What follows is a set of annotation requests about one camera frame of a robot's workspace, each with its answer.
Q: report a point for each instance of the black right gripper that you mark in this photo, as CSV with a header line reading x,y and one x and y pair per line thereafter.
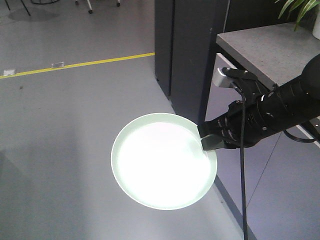
x,y
238,126

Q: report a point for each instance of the pale green round plate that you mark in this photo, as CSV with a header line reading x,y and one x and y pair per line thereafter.
x,y
158,161

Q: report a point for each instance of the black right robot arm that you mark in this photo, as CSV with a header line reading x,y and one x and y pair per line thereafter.
x,y
262,112

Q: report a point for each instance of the dark grey pillar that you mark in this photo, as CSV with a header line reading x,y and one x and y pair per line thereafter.
x,y
185,33

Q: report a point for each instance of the grey stone counter table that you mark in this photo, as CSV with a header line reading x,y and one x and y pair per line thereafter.
x,y
276,54

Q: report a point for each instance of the green potted plant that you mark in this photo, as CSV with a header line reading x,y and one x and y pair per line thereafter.
x,y
303,6

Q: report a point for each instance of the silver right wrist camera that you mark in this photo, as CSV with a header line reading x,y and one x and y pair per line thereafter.
x,y
221,79

